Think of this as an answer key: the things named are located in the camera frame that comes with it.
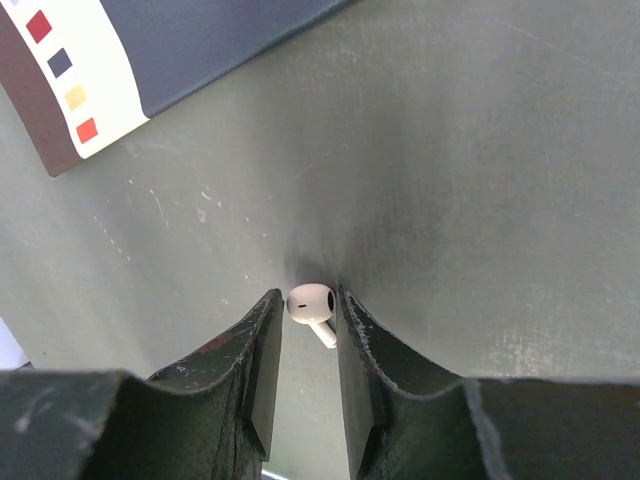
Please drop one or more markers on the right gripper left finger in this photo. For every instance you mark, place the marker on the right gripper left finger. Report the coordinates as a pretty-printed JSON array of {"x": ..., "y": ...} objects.
[{"x": 208, "y": 415}]

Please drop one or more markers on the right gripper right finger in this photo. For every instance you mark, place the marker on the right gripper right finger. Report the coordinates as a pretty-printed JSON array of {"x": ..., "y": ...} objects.
[{"x": 407, "y": 417}]

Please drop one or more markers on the white earbud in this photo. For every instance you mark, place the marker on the white earbud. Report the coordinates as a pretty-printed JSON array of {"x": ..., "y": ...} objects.
[{"x": 313, "y": 305}]

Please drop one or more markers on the patchwork placemat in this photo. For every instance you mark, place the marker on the patchwork placemat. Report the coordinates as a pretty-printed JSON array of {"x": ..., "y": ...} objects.
[{"x": 83, "y": 74}]

